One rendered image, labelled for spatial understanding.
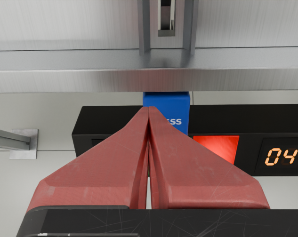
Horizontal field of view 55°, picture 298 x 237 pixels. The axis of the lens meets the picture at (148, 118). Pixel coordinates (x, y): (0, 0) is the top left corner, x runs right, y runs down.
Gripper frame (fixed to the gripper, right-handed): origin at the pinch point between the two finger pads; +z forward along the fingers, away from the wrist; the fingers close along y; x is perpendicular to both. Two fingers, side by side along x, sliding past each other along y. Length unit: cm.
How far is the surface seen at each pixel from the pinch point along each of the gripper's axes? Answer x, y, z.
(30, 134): 46, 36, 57
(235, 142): 4.4, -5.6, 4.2
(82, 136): 4.0, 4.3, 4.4
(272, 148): 4.9, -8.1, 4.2
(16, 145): 43, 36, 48
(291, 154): 5.4, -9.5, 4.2
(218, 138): 4.1, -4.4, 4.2
